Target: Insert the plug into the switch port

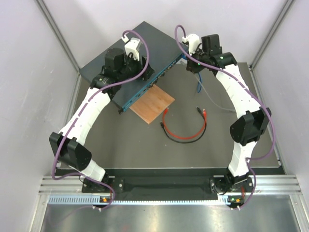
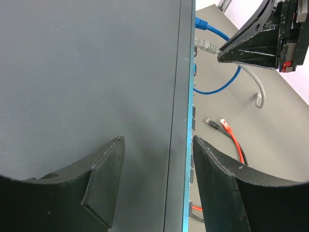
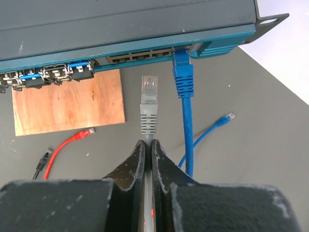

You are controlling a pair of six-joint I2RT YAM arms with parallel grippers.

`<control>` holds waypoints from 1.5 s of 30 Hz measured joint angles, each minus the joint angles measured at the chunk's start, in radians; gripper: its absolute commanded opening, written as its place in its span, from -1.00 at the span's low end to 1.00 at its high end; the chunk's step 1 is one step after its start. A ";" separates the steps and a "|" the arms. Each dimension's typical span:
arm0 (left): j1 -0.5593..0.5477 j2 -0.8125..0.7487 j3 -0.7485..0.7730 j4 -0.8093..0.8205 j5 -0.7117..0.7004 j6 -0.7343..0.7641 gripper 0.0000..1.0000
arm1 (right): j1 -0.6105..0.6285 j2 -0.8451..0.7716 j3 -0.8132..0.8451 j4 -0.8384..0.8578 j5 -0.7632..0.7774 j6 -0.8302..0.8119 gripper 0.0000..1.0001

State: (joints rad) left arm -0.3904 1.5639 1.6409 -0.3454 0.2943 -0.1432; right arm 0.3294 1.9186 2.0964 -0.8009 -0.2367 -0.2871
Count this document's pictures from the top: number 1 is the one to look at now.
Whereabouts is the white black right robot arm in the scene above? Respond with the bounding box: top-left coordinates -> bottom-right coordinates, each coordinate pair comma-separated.
182,34 -> 271,193

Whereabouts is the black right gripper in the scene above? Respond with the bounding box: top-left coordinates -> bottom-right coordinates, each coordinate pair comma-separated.
185,46 -> 209,75

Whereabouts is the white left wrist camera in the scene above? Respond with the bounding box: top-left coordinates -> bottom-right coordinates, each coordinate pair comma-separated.
121,35 -> 142,61

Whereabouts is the wooden board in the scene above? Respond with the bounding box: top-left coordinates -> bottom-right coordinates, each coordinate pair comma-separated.
130,85 -> 175,124

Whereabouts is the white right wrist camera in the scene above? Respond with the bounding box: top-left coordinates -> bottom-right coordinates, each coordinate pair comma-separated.
182,33 -> 200,55

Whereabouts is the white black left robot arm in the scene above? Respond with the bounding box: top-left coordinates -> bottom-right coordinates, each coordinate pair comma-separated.
49,48 -> 153,192

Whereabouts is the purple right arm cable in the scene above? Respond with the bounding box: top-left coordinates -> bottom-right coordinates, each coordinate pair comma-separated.
174,24 -> 276,211

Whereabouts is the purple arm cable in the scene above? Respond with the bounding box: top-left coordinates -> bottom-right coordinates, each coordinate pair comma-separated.
50,29 -> 149,212
174,24 -> 276,211

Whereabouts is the grey ethernet cable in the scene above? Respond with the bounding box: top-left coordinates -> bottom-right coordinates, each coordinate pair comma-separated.
180,58 -> 236,113

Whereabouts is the dark blue network switch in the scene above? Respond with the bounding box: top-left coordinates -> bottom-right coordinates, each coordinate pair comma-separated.
80,22 -> 182,113

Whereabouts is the blue ethernet cable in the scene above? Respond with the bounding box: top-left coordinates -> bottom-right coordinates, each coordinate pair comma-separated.
182,55 -> 203,94

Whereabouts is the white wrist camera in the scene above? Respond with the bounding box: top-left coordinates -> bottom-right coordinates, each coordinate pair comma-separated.
121,35 -> 142,61
182,33 -> 200,55

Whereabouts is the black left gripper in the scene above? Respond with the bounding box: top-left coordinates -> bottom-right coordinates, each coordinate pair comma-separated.
117,51 -> 155,82

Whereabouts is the black ethernet cable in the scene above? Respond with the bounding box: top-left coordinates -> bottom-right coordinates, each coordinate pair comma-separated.
160,106 -> 208,144

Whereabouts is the aluminium frame rail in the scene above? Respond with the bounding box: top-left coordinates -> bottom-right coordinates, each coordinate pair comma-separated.
39,175 -> 301,195

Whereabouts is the grey slotted cable duct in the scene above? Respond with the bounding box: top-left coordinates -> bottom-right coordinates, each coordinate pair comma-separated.
48,195 -> 231,205

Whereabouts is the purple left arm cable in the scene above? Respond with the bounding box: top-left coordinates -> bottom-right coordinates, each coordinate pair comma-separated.
50,29 -> 149,212

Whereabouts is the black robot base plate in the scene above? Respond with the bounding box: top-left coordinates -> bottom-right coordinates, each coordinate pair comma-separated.
82,168 -> 254,194

